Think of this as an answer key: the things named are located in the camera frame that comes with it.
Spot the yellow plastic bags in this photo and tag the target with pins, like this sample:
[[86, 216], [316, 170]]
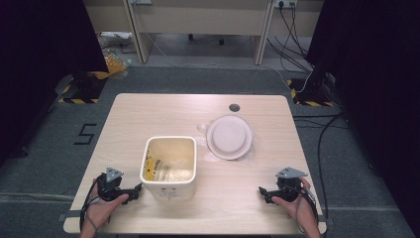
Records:
[[114, 64]]

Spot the black curtain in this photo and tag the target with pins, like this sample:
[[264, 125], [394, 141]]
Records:
[[39, 66], [373, 82]]

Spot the bag with yellow print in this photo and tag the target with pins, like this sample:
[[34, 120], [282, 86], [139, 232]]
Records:
[[152, 167]]

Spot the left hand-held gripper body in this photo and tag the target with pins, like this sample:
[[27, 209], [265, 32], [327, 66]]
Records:
[[110, 190]]

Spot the white paper plate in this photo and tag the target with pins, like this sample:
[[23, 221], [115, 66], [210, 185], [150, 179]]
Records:
[[229, 137]]

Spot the person's right hand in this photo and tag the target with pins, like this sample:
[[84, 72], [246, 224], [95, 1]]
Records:
[[302, 211]]

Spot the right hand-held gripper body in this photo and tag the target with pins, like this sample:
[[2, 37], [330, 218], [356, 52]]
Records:
[[289, 188]]

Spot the white plastic bin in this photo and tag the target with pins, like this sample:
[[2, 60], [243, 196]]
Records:
[[171, 190]]

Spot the white wall socket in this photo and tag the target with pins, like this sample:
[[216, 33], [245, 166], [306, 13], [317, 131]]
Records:
[[286, 3]]

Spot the stand base with striped tape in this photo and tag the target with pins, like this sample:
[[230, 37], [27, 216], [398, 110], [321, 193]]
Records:
[[312, 92], [84, 87]]

